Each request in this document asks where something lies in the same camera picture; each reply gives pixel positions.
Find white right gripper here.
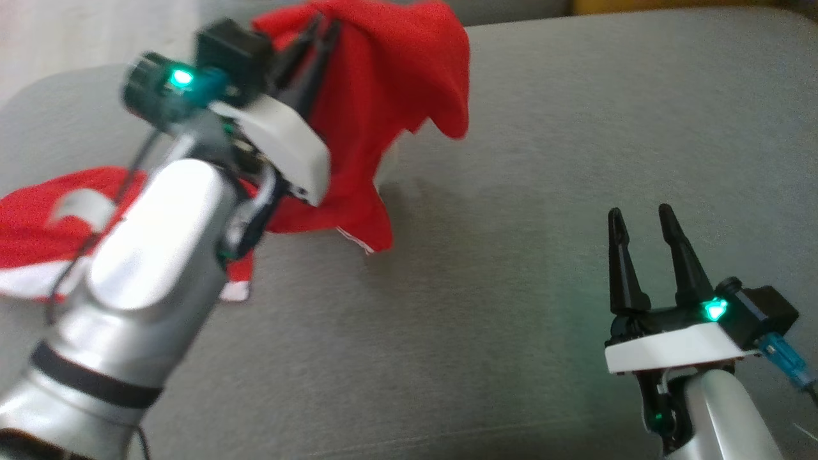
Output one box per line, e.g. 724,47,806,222
603,203,762,456

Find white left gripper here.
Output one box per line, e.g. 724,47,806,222
210,13,344,257

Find red basketball jersey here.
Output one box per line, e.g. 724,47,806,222
251,0,472,255

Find grey sofa seat cushion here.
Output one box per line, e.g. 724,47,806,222
0,6,818,460

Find yellow sofa cushion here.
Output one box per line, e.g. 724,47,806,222
572,0,779,16

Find red shorts with white stripe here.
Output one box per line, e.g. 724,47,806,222
0,165,258,303

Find blue-plugged right arm cable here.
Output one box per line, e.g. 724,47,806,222
757,332,818,410

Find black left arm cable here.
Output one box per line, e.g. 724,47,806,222
43,128,160,460

